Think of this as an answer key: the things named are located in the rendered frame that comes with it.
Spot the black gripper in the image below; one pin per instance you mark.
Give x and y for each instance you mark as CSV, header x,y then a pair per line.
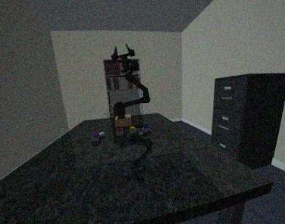
x,y
123,57

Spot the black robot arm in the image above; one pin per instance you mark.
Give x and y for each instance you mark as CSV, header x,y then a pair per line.
x,y
119,107

